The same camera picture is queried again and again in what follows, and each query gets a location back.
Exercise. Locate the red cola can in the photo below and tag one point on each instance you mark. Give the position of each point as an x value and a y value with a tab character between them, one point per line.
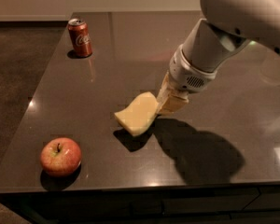
80	38

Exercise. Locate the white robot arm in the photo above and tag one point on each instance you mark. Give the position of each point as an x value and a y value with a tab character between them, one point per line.
224	30

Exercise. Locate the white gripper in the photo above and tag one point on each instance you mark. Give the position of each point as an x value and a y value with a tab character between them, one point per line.
186	73

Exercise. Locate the red apple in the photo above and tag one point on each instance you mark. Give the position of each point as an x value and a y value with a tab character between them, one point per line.
60	157

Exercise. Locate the yellow wavy sponge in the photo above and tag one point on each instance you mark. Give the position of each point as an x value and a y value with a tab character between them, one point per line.
137	117

